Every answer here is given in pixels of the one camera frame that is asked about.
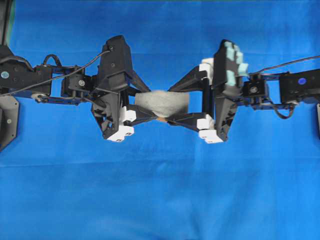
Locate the grey and orange sponge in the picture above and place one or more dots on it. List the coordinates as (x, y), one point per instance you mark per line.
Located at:
(162, 103)

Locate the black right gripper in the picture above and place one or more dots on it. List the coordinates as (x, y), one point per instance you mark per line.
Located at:
(226, 100)

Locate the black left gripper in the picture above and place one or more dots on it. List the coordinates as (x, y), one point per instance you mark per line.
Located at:
(111, 109)

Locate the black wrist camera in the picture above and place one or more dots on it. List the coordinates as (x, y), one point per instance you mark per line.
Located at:
(115, 69)
(228, 69)

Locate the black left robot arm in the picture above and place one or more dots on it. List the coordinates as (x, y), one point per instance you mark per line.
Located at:
(50, 82)

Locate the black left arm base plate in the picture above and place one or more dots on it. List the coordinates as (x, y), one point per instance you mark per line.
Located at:
(9, 118)

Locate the blue table cloth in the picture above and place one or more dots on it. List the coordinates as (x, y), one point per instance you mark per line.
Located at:
(60, 180)

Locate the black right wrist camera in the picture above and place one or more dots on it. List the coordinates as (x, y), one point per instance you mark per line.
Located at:
(228, 69)

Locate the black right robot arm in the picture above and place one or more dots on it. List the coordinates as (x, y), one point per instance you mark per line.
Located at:
(286, 91)

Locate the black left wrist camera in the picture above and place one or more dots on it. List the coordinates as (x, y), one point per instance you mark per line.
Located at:
(115, 69)

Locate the black frame post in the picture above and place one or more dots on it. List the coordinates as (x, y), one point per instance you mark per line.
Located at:
(7, 16)

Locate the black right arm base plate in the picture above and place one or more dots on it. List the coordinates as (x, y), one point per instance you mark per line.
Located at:
(318, 118)

